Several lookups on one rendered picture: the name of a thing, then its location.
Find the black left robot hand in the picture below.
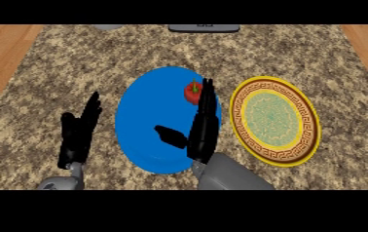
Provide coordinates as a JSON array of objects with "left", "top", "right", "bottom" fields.
[{"left": 55, "top": 91, "right": 102, "bottom": 171}]

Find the pale grey round object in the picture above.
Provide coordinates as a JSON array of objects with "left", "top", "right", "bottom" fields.
[{"left": 91, "top": 23, "right": 124, "bottom": 31}]

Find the yellow patterned plate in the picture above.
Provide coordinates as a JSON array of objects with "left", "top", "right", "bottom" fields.
[{"left": 227, "top": 75, "right": 322, "bottom": 169}]

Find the red bell pepper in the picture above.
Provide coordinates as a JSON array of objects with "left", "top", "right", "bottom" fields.
[{"left": 182, "top": 78, "right": 204, "bottom": 106}]

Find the blue plate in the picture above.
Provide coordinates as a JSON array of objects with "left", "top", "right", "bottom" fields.
[{"left": 113, "top": 65, "right": 222, "bottom": 175}]

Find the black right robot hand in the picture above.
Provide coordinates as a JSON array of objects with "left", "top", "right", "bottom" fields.
[{"left": 152, "top": 77, "right": 220, "bottom": 165}]

